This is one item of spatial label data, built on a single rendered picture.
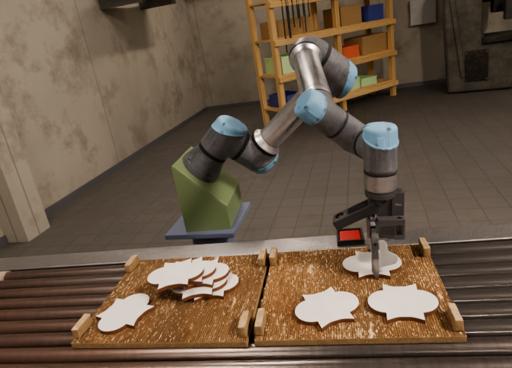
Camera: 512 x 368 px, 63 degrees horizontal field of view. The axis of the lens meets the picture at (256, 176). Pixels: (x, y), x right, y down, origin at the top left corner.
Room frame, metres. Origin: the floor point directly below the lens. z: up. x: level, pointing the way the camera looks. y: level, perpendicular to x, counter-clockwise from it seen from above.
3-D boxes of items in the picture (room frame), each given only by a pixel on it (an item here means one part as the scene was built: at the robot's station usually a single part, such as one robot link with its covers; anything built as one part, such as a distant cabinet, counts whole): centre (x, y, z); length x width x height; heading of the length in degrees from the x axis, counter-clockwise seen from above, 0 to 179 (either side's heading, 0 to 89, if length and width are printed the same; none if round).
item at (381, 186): (0.90, -0.28, 1.16); 0.08 x 0.08 x 0.05
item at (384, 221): (0.90, -0.29, 1.08); 0.09 x 0.08 x 0.12; 79
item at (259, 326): (0.75, 0.04, 0.95); 0.06 x 0.02 x 0.03; 169
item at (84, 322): (0.84, 0.46, 0.95); 0.06 x 0.02 x 0.03; 168
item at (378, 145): (0.90, -0.29, 1.24); 0.09 x 0.08 x 0.11; 13
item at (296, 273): (0.84, -0.18, 0.93); 0.41 x 0.35 x 0.02; 79
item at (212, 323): (0.92, 0.24, 0.93); 0.41 x 0.35 x 0.02; 78
